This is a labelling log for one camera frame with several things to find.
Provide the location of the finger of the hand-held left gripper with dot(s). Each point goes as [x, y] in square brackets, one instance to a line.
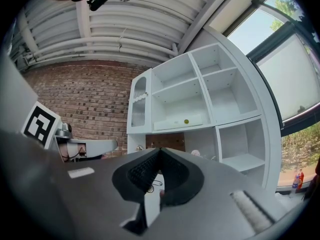
[102, 146]

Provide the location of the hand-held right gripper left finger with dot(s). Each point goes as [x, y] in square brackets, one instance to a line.
[87, 196]

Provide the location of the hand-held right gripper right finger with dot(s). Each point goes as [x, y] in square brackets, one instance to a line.
[212, 209]

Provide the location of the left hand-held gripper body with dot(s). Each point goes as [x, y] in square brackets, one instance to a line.
[40, 124]

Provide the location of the white shelf cabinet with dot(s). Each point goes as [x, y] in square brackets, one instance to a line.
[237, 84]

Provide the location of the clear bottle blue label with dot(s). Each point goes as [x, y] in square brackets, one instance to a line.
[295, 184]

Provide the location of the red drink bottle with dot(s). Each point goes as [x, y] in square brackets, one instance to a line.
[301, 179]

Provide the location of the black framed window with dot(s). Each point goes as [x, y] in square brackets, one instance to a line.
[295, 79]

